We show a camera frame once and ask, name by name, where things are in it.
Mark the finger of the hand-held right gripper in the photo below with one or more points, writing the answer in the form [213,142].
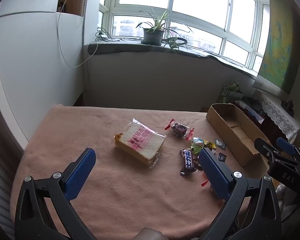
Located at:
[286,146]
[266,150]

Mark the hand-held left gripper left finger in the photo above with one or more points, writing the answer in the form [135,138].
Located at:
[78,175]

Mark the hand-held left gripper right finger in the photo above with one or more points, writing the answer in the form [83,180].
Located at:
[215,175]

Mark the red-wrapped chocolate cake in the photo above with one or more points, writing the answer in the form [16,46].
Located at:
[204,183]
[179,129]

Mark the brown chocolate bar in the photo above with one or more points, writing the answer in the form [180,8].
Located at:
[188,161]

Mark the cardboard box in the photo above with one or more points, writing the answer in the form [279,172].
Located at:
[240,135]

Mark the packaged sliced bread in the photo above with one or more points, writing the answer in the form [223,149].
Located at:
[140,142]

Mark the small black packet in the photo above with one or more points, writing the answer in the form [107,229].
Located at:
[221,157]

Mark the yellow candy packet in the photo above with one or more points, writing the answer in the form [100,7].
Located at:
[210,145]

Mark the green mint candy packet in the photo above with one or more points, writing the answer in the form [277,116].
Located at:
[220,143]

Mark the white lace cloth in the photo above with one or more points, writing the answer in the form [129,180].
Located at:
[277,112]

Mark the brown figurine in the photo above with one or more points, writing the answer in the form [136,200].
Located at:
[287,105]

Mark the green gift bag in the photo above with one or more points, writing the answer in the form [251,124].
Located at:
[227,92]

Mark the white radiator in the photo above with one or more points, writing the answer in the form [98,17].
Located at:
[0,200]

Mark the white power adapter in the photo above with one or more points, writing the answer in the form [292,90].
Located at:
[103,38]

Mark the potted spider plant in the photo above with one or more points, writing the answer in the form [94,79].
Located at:
[152,36]

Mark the wall map poster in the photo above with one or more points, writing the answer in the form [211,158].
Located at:
[280,42]

